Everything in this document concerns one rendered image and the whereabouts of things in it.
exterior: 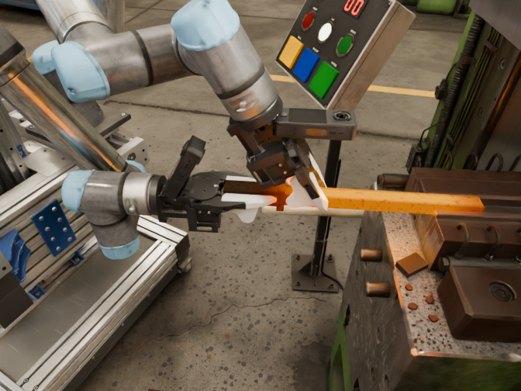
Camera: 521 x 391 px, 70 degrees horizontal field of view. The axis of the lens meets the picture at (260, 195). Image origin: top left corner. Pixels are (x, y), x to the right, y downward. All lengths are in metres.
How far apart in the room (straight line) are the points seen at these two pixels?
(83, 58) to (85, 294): 1.18
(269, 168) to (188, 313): 1.19
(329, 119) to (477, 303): 0.32
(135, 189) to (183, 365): 1.03
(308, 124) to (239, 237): 1.43
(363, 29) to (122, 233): 0.70
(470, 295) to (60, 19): 0.68
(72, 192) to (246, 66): 0.37
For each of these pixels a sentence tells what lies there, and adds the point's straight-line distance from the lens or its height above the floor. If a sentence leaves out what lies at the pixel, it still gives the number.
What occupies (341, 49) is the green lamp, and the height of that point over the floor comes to 1.08.
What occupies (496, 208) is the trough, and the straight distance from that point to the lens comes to 0.75.
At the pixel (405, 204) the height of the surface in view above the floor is 1.01.
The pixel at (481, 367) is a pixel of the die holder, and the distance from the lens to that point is 0.67.
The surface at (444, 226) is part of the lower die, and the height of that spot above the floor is 0.99.
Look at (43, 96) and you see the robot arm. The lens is 0.76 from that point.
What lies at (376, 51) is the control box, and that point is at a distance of 0.97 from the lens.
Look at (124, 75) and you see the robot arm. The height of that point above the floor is 1.22.
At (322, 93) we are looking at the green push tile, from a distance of 0.99.
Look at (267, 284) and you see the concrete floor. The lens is 1.73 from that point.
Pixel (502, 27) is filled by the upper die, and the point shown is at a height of 1.28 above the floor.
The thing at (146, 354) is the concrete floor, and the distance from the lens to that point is 1.63.
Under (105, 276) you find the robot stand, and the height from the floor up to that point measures 0.21.
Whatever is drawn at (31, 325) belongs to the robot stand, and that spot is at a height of 0.21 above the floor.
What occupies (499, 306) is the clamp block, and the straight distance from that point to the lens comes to 0.61.
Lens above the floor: 1.43
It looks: 42 degrees down
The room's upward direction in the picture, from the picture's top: straight up
